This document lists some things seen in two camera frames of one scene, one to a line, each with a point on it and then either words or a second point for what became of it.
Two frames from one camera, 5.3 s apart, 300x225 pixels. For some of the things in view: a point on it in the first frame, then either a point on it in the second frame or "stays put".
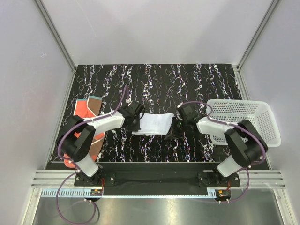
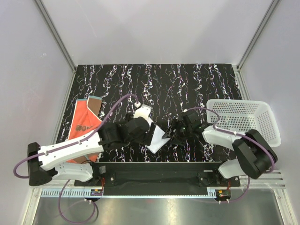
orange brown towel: [84, 109] stays put
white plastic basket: [230, 112] stays put
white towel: [154, 123] → [157, 141]
